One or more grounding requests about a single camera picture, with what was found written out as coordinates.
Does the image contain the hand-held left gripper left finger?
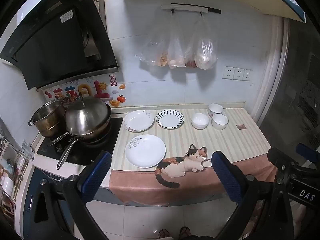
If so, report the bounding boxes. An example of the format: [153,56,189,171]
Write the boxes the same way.
[24,151,112,240]

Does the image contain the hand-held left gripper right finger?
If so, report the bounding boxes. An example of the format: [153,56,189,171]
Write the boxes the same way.
[211,151,294,240]

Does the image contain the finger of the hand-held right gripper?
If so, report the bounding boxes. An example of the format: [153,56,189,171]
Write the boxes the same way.
[267,147,299,178]
[296,143,320,162]

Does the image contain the large white floral plate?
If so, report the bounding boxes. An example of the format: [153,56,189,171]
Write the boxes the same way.
[125,134,167,168]

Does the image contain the plain white bowl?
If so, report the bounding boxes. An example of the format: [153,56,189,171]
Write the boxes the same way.
[191,113,209,130]

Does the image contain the black gas stove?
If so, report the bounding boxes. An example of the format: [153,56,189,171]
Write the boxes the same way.
[36,117,124,166]

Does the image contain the striped cat print tablecloth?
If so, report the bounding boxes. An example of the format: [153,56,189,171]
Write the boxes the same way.
[108,107,278,207]

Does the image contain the white bowl with blue pattern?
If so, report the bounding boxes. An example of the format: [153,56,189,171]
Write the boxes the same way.
[211,114,229,130]
[208,103,224,117]

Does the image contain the steel wok lid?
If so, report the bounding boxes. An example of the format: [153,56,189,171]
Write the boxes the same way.
[65,92,108,133]

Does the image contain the small white floral plate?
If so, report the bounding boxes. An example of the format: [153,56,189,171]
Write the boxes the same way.
[122,110,155,132]

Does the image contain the sliding glass door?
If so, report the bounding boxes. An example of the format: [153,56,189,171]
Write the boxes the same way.
[251,15,320,165]

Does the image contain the person's right foot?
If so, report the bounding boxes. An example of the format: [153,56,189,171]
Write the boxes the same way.
[179,226,191,239]

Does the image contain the stainless steel pot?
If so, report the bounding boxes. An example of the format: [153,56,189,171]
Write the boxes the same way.
[28,98,69,138]

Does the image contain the blue base cabinet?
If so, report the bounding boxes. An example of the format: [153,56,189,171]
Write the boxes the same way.
[22,167,75,238]

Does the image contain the blue striped plate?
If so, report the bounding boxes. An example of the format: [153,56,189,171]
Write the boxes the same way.
[156,109,185,129]

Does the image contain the colourful snack packets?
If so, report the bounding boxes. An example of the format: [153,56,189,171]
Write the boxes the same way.
[44,74,127,107]

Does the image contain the storage rack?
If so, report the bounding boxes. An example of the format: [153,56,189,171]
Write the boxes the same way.
[0,120,34,228]

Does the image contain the clear plastic bag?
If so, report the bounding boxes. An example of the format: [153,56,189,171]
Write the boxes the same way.
[194,15,217,70]
[134,15,173,67]
[167,17,187,69]

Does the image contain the black range hood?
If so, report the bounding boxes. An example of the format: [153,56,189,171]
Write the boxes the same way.
[0,0,120,90]

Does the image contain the steel wok with handle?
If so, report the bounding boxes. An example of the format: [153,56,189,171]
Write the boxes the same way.
[46,104,112,170]

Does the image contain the stainless hood duct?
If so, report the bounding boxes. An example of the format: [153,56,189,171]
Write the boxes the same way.
[84,0,107,59]

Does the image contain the white wall hook rail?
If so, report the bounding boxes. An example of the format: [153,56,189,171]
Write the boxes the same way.
[161,3,222,15]

